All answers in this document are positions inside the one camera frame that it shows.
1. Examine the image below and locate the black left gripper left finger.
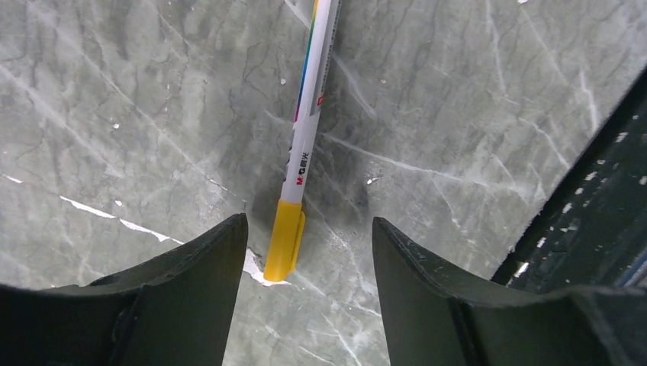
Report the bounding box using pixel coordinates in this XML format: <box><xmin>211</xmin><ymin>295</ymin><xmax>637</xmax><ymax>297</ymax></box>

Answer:
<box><xmin>1</xmin><ymin>213</ymin><xmax>248</xmax><ymax>365</ymax></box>

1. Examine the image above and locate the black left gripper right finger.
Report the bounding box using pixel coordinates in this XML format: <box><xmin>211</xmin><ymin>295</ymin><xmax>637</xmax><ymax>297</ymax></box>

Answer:
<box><xmin>372</xmin><ymin>217</ymin><xmax>646</xmax><ymax>365</ymax></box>

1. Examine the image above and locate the yellow marker cap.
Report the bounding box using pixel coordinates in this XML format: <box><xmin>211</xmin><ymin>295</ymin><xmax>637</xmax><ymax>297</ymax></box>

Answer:
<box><xmin>263</xmin><ymin>199</ymin><xmax>306</xmax><ymax>282</ymax></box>

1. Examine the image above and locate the white whiteboard marker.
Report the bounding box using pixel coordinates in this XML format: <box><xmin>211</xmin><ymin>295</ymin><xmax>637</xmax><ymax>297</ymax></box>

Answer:
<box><xmin>280</xmin><ymin>1</ymin><xmax>340</xmax><ymax>206</ymax></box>

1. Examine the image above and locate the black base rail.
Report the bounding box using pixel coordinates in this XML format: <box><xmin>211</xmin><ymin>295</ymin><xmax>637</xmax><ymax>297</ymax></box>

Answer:
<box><xmin>492</xmin><ymin>73</ymin><xmax>646</xmax><ymax>293</ymax></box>

